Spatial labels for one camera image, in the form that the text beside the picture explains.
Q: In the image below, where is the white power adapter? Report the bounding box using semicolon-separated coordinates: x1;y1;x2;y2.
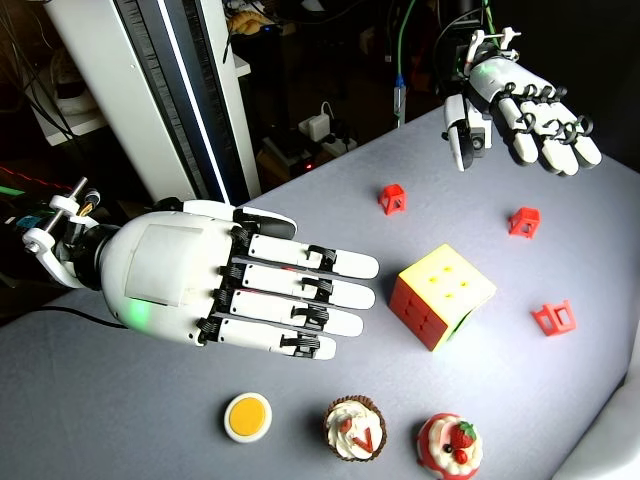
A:
298;101;335;143

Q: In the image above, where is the colourful puzzle cube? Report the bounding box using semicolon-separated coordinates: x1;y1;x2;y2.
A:
389;243;498;353

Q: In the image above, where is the round white yellow button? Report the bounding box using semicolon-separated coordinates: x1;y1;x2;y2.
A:
223;392;274;445

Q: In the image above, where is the white column with black strips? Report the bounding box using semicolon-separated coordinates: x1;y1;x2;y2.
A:
42;0;262;221

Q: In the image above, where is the yellow bread-like toy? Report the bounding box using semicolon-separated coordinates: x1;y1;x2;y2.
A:
225;10;271;35

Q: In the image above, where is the small red toy stool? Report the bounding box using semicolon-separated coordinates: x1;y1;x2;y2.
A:
531;299;577;339
377;183;408;216
507;206;542;240

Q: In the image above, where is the red toy strawberry cake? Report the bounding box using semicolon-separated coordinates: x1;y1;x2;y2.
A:
415;412;485;476

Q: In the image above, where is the toy cupcake brown wrapper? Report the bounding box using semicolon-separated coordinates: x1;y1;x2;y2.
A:
322;394;389;464

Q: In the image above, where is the grey table cloth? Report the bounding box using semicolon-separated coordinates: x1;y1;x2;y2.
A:
0;98;640;480

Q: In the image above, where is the dark box with red light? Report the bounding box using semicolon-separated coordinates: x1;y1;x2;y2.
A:
258;135;324;177

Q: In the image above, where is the white power strip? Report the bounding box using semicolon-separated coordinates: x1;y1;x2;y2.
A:
319;133;359;157

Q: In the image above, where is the white sneaker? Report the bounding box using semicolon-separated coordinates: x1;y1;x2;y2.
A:
49;47;99;116

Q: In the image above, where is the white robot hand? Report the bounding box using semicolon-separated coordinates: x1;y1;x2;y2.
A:
97;197;380;361
442;55;604;177

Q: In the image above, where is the black cable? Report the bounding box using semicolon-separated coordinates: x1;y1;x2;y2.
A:
44;305;129;331

